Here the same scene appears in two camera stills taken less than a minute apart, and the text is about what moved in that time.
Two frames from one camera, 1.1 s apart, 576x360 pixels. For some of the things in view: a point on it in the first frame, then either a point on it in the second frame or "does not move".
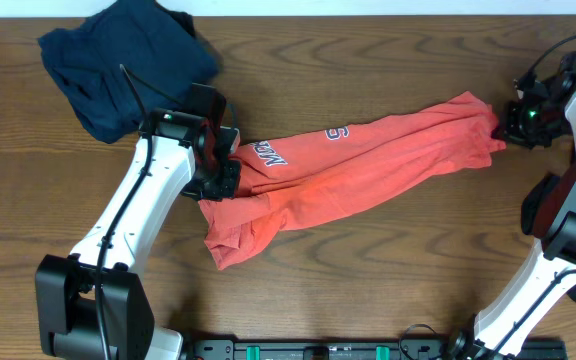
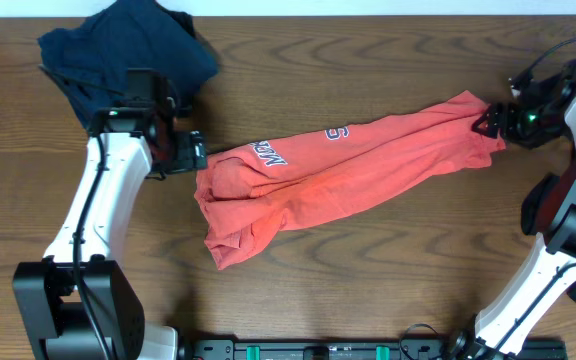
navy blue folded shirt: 127,61 does not move
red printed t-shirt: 285,176 does not move
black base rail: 404,348 does not move
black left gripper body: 222,182 to 179,154
